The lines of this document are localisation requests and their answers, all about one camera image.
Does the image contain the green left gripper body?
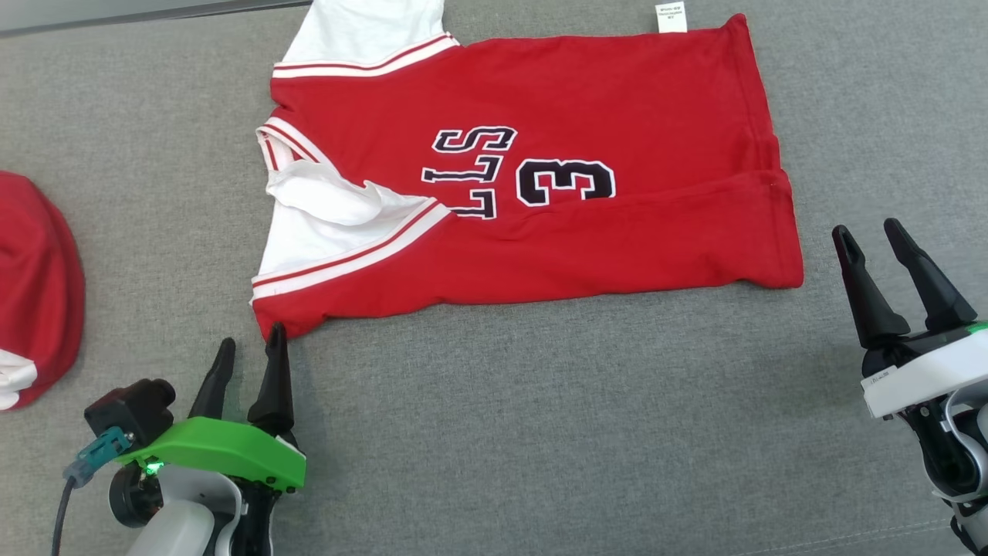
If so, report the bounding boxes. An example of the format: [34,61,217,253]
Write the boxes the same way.
[116,417,307,491]

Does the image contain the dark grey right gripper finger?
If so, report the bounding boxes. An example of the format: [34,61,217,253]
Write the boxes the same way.
[831,225,912,348]
[884,218,978,333]

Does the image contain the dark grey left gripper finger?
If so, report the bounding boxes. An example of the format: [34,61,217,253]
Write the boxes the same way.
[188,337,236,422]
[247,322,296,437]

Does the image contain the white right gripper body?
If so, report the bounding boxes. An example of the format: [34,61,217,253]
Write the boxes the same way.
[861,318,988,420]

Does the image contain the red shorts with white trim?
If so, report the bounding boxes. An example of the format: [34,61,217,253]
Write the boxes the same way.
[0,170,86,412]

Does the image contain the red jersey with white sleeves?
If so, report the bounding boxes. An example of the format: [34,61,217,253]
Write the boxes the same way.
[251,0,805,341]

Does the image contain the teal left camera cable connector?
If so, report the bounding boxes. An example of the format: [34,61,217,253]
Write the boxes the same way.
[63,427,134,487]

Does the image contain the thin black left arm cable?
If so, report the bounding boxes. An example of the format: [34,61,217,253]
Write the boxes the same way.
[50,475,80,556]

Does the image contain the grey partition base rail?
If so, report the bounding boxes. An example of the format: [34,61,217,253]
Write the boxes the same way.
[0,0,313,38]

